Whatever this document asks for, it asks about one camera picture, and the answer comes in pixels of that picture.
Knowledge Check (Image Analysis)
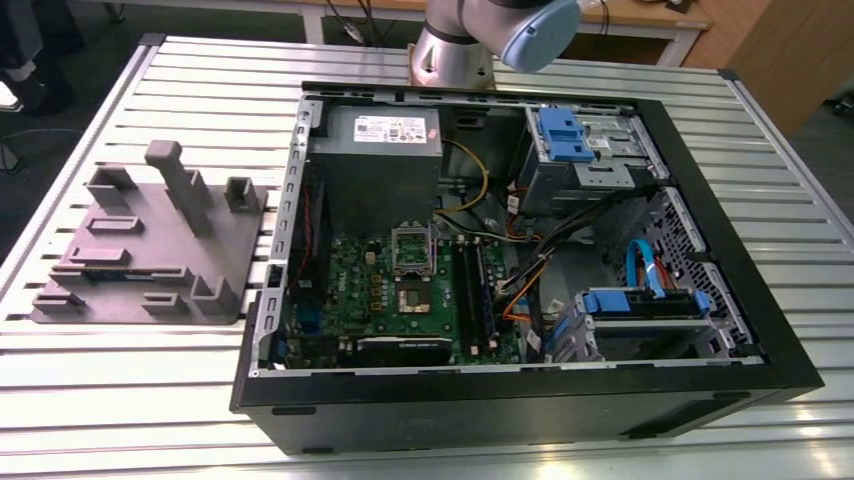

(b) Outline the yellow wire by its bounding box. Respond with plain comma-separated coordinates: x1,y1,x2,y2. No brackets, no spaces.
436,139,491,215

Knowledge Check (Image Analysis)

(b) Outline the grey metal drive cage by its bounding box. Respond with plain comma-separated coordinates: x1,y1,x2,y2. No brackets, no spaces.
519,104,672,216

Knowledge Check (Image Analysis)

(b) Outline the CPU socket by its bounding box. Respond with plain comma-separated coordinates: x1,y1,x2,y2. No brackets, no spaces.
395,277,442,317

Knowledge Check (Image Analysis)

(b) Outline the dark RAM stick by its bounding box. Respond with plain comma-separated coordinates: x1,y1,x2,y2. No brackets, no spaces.
56,268,183,282

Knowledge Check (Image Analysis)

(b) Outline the black cable bundle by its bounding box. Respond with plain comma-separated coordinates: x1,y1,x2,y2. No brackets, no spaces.
499,184,668,296

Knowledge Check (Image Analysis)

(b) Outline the wooden desk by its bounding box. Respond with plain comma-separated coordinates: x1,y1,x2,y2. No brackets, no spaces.
572,0,713,66

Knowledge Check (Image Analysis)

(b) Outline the white table frame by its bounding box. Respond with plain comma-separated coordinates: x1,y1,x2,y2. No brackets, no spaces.
85,0,428,46

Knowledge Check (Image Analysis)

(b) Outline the green motherboard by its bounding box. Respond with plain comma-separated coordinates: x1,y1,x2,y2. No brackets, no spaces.
283,234,528,369

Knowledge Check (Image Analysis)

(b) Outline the blue plastic drive carrier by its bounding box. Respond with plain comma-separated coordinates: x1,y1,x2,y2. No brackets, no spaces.
536,107,595,164

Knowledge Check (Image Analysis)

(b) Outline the grey power supply unit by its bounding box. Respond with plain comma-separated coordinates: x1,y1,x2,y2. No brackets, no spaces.
310,105,446,236

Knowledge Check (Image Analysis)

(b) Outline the grey plastic parts rack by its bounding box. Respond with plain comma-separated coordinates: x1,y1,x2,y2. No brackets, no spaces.
29,139,272,326

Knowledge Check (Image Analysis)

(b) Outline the wooden cabinet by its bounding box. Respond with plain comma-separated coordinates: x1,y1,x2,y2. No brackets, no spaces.
686,0,854,136

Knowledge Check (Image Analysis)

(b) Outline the grey metal disk bay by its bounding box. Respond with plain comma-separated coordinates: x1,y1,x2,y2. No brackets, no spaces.
546,287,755,364

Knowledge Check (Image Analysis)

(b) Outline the blue data wire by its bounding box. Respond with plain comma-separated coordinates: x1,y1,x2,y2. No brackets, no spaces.
626,238,675,300

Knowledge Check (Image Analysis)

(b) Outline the black RAM slot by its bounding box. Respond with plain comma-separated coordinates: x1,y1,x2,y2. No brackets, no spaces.
472,238,500,350
452,238,483,354

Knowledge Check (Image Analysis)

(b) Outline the black open PC case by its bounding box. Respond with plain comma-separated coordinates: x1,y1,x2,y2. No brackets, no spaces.
229,80,827,456

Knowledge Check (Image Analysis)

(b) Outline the person in dark clothes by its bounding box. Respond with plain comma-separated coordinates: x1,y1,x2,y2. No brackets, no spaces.
0,0,88,117

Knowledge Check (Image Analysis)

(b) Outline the orange wire bundle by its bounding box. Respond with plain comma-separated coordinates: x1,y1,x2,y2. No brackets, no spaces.
499,259,555,322

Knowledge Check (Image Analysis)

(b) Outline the blue disk carrier with disk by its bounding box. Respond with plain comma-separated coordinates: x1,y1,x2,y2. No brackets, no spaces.
579,288,713,319

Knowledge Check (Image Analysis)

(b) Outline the black graphics card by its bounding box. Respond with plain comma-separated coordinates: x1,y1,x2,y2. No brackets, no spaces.
339,333,455,369

